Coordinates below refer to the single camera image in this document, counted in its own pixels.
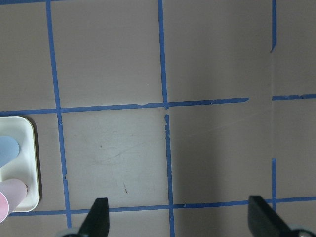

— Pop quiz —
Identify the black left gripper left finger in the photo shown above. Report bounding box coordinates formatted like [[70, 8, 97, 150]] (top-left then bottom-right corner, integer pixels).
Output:
[[77, 197, 110, 237]]

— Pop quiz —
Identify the white plastic tray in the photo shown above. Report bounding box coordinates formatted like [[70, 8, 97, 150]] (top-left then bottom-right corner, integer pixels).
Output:
[[0, 116, 40, 213]]

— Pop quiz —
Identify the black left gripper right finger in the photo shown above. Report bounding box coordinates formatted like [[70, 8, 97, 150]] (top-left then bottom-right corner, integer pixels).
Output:
[[248, 196, 292, 237]]

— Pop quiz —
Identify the blue plastic cup in tray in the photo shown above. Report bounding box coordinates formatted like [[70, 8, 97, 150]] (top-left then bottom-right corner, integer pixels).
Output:
[[0, 136, 20, 167]]

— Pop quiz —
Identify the pink plastic cup in tray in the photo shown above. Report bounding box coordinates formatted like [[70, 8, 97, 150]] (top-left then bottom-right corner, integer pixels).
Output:
[[0, 178, 28, 222]]

